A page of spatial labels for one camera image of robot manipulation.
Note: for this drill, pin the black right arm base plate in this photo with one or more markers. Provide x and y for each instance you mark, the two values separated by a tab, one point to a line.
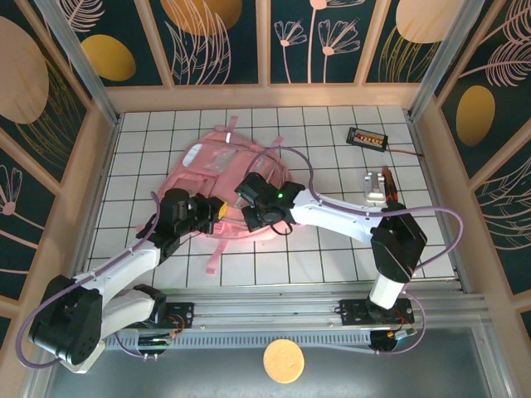
352	311

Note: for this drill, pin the aluminium mounting rail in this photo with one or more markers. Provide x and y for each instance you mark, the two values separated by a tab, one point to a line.
265	309

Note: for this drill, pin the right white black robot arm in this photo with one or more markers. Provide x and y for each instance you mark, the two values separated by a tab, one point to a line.
340	215

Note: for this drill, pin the aluminium frame post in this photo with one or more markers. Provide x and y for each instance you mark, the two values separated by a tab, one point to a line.
79	62
444	58

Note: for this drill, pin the silver metal bracket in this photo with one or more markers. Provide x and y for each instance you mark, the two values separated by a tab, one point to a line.
375	188

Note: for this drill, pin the orange black screwdriver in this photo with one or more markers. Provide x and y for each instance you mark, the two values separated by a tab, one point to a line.
391	188

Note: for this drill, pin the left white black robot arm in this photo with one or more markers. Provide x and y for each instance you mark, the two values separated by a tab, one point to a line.
120	265

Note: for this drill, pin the pink student backpack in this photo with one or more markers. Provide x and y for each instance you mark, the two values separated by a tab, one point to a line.
215	166

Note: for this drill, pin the black charger board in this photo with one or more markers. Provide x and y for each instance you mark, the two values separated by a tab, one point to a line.
367	139

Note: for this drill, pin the yellow round disc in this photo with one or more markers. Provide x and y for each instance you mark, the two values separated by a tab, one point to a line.
284	360

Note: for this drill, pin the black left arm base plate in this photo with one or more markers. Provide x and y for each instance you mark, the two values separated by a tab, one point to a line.
182	315

